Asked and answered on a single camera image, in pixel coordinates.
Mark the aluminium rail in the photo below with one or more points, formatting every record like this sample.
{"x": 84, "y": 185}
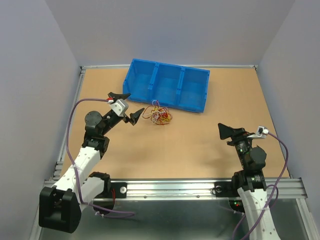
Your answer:
{"x": 60, "y": 159}
{"x": 189, "y": 189}

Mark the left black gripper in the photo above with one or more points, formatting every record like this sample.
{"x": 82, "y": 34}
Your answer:
{"x": 133, "y": 117}

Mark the aluminium front rail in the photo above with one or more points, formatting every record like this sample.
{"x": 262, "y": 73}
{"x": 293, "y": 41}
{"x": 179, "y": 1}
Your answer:
{"x": 189, "y": 189}

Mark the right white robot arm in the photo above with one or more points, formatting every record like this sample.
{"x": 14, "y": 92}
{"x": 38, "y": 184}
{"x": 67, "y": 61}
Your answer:
{"x": 249, "y": 183}

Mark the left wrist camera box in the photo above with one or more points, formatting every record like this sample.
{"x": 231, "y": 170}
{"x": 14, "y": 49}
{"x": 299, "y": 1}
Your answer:
{"x": 120, "y": 107}

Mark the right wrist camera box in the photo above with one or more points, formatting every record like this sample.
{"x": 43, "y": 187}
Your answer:
{"x": 262, "y": 132}

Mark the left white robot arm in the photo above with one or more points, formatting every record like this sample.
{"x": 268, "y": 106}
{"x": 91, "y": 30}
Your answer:
{"x": 61, "y": 205}

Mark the aluminium left rail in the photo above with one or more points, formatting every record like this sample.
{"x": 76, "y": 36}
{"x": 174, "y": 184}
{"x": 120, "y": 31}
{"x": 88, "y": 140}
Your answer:
{"x": 60, "y": 159}

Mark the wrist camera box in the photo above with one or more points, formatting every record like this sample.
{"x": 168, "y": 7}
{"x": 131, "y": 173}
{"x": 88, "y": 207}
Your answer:
{"x": 262, "y": 132}
{"x": 120, "y": 107}

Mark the blue three-compartment bin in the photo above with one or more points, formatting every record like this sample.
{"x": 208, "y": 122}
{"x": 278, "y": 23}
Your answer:
{"x": 173, "y": 86}

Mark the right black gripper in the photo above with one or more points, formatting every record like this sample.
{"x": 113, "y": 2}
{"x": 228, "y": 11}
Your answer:
{"x": 238, "y": 134}

